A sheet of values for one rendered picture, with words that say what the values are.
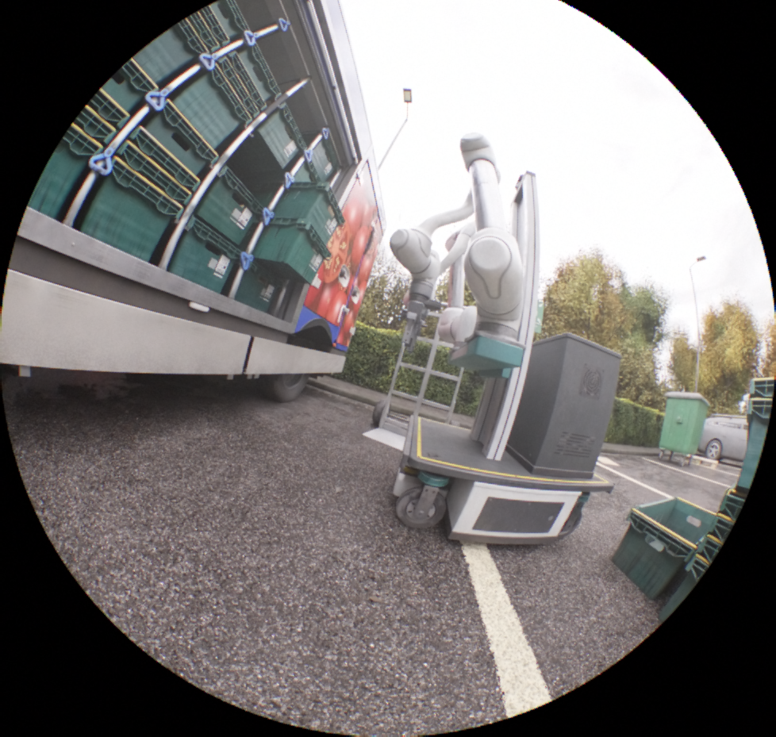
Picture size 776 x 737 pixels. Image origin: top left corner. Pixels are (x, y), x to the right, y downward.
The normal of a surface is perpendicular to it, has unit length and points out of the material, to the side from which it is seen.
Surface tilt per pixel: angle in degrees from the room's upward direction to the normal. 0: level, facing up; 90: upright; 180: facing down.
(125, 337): 90
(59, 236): 90
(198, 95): 91
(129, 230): 96
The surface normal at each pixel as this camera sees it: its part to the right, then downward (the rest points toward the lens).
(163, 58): 0.91, 0.39
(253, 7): -0.27, 0.96
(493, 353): -0.14, -0.11
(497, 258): -0.53, -0.10
